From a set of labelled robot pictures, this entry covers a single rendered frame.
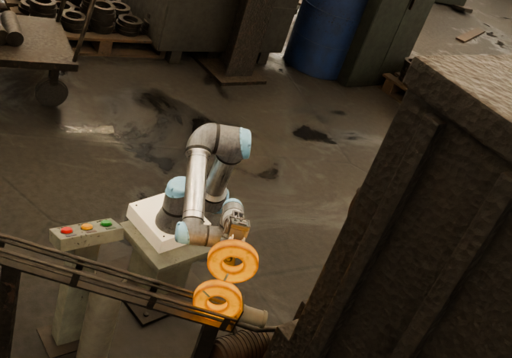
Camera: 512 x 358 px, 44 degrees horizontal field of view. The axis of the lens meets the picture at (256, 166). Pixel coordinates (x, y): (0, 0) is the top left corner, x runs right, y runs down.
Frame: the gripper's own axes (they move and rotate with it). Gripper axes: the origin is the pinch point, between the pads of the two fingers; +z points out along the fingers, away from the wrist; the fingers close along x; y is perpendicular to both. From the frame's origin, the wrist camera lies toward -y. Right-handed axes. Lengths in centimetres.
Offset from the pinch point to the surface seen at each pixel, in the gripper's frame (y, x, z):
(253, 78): -1, 29, -337
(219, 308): -22.0, 1.4, -5.9
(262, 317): -21.0, 15.5, -4.8
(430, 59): 75, 18, 48
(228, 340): -36.0, 8.5, -10.8
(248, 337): -34.8, 15.0, -13.1
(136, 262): -56, -27, -90
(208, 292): -15.7, -4.1, -3.2
